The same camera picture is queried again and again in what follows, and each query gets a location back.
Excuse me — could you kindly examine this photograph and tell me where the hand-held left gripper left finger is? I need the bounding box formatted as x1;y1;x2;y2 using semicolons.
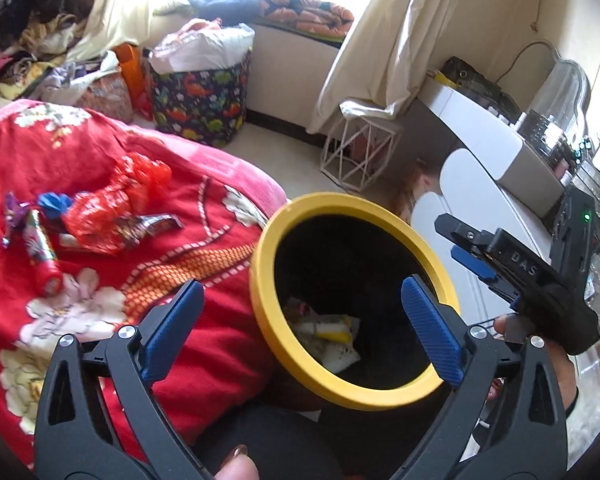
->
34;279;216;480

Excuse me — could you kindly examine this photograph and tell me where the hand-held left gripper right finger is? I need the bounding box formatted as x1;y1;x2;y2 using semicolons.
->
401;275;568;480

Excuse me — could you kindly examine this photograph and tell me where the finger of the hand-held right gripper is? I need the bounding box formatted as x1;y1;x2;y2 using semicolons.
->
434;213;501;252
452;245;498;282

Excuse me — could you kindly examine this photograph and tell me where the white printed plastic bag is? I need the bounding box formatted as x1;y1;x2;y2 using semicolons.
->
285;300;361;373

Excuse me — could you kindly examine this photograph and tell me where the silver brown wrapper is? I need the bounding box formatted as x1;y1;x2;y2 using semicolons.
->
117;212;184;249

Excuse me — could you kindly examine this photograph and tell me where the yellow rimmed black bin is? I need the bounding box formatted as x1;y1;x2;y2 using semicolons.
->
249;192;461;411

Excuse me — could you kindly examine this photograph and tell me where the red plastic bag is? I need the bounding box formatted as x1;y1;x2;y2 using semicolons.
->
62;154;173;256

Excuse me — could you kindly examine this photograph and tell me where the red snack tube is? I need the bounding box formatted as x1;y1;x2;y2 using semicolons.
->
22;207;64;297

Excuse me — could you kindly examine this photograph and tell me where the blue wrapper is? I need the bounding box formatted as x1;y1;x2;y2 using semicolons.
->
37;192;74;219

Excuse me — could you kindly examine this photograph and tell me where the purple wrapper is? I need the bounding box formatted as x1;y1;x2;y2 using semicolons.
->
0;191;31;249

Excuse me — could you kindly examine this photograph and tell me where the person's right hand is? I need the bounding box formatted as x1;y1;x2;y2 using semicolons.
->
485;312;579;416

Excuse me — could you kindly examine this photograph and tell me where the person's left hand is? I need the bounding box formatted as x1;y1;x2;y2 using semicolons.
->
215;444;261;480

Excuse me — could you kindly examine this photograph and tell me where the white chair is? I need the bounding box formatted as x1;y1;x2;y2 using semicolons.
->
410;149;556;321

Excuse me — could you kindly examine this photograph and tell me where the cardboard box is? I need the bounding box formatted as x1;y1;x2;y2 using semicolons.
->
390;160;441;221

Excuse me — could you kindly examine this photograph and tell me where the red floral blanket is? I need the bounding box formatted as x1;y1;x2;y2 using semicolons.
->
0;100;288;466

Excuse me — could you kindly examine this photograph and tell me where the white dressing table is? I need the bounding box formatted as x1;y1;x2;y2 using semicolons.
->
420;80;571;221

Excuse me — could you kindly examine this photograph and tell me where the clear cosmetics organizer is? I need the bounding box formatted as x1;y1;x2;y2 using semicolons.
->
517;110;581;161

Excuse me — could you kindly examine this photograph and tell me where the olive green bag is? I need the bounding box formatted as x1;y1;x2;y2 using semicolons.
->
437;56;521;111

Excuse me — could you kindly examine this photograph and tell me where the person's black trouser leg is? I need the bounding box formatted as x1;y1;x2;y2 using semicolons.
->
195;385;456;480

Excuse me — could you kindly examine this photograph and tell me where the curved vanity mirror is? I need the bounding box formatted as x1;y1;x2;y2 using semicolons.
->
527;42;593;126

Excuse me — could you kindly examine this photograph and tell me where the cream curtain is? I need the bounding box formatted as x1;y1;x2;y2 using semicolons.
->
67;0;201;61
307;0;451;133

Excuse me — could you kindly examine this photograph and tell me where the dinosaur print laundry basket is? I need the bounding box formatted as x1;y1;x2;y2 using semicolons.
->
150;57;251;148

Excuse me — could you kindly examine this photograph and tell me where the floral fabric bag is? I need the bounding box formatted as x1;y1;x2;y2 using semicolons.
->
80;72;133;121

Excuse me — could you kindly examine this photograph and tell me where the orange bag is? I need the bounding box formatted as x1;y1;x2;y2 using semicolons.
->
112;42;153;116

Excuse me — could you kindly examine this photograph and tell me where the orange patterned quilt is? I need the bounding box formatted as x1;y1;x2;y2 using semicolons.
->
257;0;356;41

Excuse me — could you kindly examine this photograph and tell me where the lavender cloth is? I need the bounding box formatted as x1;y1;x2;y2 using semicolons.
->
45;60;121;96

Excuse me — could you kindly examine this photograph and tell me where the white cloth bundle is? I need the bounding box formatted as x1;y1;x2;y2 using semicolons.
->
149;19;256;73

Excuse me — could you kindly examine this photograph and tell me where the dark blue jacket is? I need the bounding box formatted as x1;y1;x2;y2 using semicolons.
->
186;0;266;23

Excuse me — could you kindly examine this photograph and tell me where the pile of dark clothes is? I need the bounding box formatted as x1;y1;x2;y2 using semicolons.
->
0;0;98;91

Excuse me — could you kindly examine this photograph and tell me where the white wire stool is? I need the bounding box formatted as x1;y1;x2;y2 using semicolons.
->
321;102;398;193

